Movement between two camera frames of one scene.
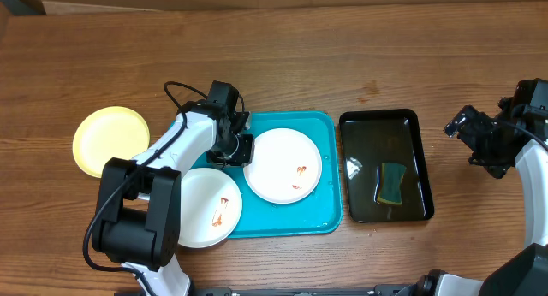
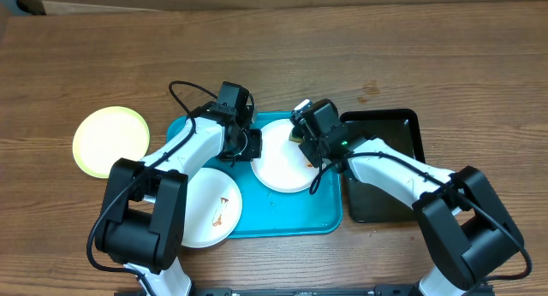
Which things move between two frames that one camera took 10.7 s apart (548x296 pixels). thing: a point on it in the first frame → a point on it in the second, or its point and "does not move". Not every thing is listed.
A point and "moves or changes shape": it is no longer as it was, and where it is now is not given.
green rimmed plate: [107, 133] does not move
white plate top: [286, 167] moves or changes shape
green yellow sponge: [391, 178] moves or changes shape
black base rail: [384, 290] does not move
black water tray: [371, 138] does not move
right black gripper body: [477, 136] → [318, 155]
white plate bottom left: [211, 205] does not move
